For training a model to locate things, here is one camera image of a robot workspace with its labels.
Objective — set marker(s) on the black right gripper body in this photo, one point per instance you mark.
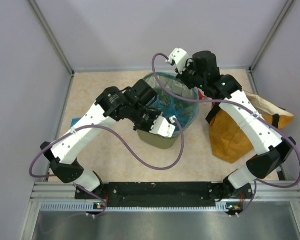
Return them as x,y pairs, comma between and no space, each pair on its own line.
189,79

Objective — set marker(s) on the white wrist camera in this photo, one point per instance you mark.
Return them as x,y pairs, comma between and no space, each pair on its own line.
163,127
179,58

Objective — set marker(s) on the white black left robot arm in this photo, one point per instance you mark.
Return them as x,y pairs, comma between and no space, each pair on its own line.
112,106

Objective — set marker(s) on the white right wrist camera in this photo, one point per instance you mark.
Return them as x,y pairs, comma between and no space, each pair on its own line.
179,58

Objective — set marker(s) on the grey slotted cable duct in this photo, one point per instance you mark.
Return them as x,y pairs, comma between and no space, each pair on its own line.
92,207

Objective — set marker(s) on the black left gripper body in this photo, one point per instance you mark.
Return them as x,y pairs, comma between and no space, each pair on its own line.
144,119

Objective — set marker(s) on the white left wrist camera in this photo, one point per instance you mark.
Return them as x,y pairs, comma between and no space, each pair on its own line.
163,127

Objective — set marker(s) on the yellow canvas tote bag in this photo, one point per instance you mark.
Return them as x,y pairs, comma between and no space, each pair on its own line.
228,141

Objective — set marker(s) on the olive green plastic trash bin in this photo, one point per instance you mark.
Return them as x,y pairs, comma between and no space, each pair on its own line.
159,141

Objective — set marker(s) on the red rectangular carton box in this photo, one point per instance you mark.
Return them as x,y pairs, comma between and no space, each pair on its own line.
201,95

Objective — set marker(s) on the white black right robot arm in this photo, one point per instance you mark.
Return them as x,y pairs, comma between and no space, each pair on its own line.
272,148

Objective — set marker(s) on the folded blue trash bag roll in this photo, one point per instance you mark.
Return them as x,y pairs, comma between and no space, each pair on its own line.
74,121

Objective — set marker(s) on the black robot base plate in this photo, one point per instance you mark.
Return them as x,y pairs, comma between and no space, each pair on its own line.
169,194

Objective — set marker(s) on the blue plastic trash bag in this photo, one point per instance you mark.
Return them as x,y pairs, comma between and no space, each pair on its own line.
186,112

